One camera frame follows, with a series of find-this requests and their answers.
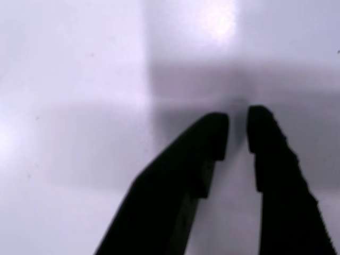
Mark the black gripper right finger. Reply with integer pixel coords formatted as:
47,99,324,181
245,105,338,255

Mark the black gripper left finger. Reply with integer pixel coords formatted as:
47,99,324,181
93,112,230,255

